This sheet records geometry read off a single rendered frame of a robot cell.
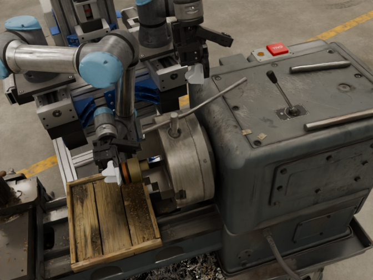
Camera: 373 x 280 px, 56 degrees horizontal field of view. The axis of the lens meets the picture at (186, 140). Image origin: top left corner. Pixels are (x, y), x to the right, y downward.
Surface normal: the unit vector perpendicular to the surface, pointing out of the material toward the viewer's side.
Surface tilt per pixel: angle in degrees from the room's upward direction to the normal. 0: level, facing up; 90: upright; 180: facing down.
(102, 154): 0
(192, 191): 83
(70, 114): 90
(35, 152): 0
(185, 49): 75
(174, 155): 36
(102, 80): 90
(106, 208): 0
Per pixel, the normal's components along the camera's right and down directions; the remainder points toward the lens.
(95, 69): -0.20, 0.72
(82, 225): -0.07, -0.69
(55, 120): 0.40, 0.65
